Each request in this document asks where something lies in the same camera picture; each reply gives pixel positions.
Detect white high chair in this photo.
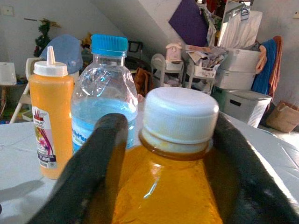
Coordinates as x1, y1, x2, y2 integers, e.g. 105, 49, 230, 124
9, 57, 45, 124

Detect orange juice bottle white cap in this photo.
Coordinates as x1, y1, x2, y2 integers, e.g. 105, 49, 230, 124
85, 86, 225, 224

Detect white hanging garment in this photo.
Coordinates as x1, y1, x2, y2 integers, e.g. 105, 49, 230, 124
219, 7, 263, 49

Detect orange squeeze bottle white nozzle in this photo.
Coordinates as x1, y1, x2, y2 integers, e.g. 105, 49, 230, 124
28, 45, 75, 180

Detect brown fabric bag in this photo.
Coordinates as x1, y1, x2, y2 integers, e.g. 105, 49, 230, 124
134, 67, 154, 96

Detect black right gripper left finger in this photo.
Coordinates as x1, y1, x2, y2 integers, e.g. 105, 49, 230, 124
27, 112, 129, 224

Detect white shelf cart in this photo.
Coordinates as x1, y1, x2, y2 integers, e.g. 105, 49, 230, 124
184, 58, 217, 94
150, 53, 185, 88

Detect brown paper bag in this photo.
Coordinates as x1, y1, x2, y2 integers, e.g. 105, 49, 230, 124
265, 100, 299, 133

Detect blue cloth cover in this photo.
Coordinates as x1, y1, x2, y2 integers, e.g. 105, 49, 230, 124
41, 34, 84, 74

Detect white wall switch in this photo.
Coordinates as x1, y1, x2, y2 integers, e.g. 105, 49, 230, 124
0, 6, 14, 16

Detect grey lidded storage box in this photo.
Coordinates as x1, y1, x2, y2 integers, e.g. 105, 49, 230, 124
224, 90, 273, 128

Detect purple foam mat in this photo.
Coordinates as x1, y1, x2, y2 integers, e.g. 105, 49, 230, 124
168, 0, 209, 47

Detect clear water bottle blue cap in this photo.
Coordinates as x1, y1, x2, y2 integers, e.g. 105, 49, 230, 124
71, 34, 139, 154

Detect blue clothes hanger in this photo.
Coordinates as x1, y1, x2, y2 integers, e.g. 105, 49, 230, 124
240, 6, 250, 22

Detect pink toy house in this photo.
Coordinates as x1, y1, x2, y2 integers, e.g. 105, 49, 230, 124
165, 42, 183, 63

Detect white plastic storage box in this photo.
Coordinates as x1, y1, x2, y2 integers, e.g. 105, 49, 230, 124
214, 69, 256, 91

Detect orange towel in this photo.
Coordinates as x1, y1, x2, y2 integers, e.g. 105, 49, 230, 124
256, 35, 283, 98

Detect blue towel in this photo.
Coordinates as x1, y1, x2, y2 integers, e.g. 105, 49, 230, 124
251, 39, 278, 96

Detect small green Christmas tree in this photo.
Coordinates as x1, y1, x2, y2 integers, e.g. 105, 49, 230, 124
34, 18, 61, 58

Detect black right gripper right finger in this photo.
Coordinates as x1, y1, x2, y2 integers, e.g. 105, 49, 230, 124
209, 112, 299, 224

